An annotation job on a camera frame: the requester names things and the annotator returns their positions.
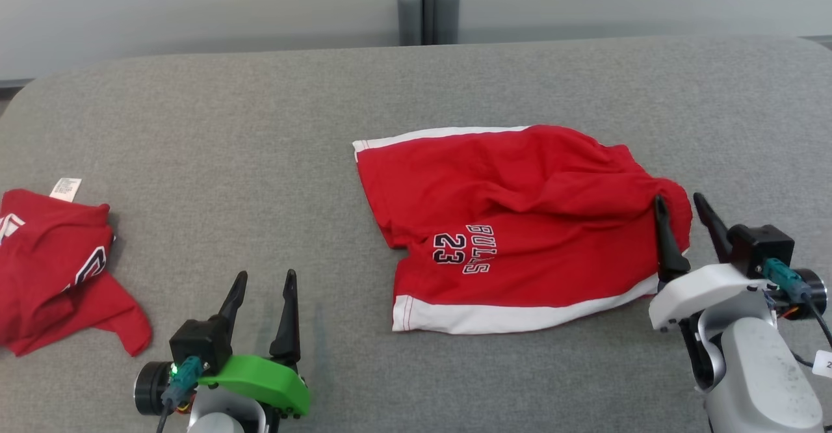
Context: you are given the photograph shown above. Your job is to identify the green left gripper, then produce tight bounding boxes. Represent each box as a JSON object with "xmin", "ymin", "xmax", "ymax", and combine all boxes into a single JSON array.
[{"xmin": 135, "ymin": 269, "xmax": 311, "ymax": 417}]

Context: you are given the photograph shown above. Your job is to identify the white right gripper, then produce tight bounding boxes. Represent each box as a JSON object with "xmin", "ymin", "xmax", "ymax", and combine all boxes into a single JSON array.
[{"xmin": 649, "ymin": 192, "xmax": 827, "ymax": 333}]

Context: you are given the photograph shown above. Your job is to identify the red Bulls 23 shorts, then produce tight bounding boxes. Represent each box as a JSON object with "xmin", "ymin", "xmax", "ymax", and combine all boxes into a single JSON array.
[{"xmin": 353, "ymin": 125, "xmax": 694, "ymax": 335}]

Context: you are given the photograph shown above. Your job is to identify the red Bulls jersey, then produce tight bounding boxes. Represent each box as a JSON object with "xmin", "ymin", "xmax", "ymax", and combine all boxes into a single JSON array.
[{"xmin": 0, "ymin": 177, "xmax": 153, "ymax": 358}]

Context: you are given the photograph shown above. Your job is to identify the grey round-topped cylinder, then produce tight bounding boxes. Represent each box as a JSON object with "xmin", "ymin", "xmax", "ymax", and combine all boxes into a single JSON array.
[
  {"xmin": 434, "ymin": 0, "xmax": 461, "ymax": 45},
  {"xmin": 397, "ymin": 0, "xmax": 423, "ymax": 47}
]

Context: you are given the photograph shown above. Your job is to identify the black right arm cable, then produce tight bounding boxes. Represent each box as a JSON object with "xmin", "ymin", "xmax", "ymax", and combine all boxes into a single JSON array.
[{"xmin": 762, "ymin": 257, "xmax": 832, "ymax": 369}]

